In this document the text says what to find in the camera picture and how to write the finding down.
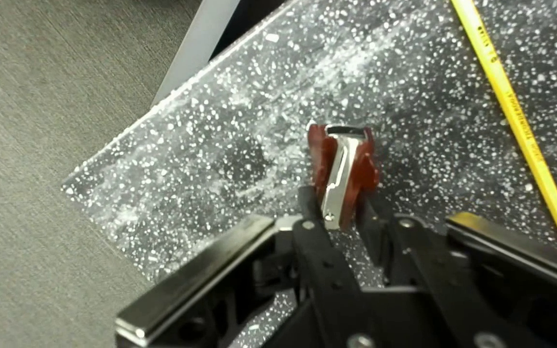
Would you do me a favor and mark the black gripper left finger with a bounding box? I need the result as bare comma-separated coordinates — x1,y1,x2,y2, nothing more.
114,186,372,348

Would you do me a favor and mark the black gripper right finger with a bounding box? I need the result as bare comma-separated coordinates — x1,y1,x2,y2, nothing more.
358,199,557,348

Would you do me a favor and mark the red object with silver clip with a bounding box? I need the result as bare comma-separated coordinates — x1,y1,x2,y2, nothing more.
306,120,383,232

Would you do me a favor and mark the yellow pencil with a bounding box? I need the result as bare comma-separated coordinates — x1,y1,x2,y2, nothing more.
449,0,557,255

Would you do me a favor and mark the grey metal strip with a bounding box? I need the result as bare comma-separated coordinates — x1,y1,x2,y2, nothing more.
153,0,244,107

